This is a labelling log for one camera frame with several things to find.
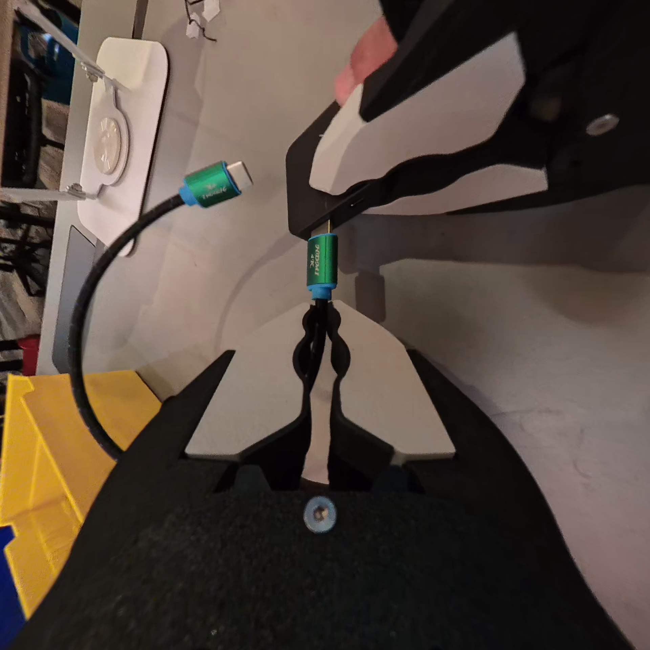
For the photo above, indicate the blue plastic bin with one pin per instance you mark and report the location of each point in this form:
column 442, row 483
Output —
column 7, row 584

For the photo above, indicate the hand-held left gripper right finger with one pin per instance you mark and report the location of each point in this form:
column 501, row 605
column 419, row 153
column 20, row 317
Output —
column 391, row 401

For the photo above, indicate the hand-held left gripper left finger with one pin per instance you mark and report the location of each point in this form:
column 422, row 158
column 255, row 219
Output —
column 249, row 401

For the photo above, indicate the person's right hand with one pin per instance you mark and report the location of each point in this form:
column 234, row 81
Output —
column 368, row 56

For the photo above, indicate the wooden book stand black pad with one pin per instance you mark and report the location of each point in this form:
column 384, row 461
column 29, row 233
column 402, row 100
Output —
column 142, row 101

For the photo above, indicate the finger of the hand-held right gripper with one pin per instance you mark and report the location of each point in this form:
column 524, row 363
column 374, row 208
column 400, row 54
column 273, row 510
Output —
column 482, row 190
column 406, row 132

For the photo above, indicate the yellow plastic bin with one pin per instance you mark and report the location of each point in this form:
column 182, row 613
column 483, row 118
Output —
column 40, row 457

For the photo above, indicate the small white plastic clips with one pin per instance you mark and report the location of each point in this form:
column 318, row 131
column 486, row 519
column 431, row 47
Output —
column 200, row 20

